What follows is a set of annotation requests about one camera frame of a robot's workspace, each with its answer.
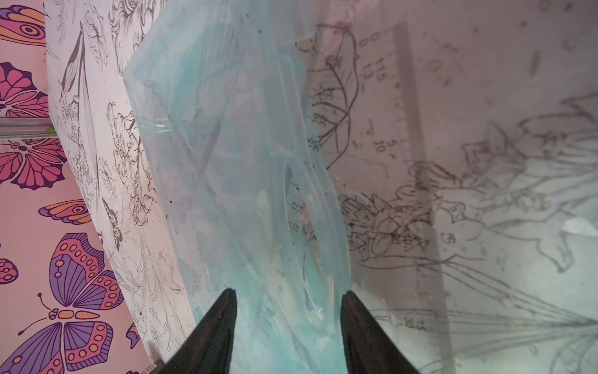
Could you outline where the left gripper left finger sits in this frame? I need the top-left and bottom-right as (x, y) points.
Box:
(159, 288), (238, 374)

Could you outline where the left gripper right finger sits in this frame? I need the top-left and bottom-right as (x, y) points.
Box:
(340, 291), (418, 374)

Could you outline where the clear plastic ruler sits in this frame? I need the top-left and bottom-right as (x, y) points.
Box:
(299, 1), (597, 373)

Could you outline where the green transparent ruler set pouch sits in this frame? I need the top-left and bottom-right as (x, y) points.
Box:
(124, 1), (350, 373)

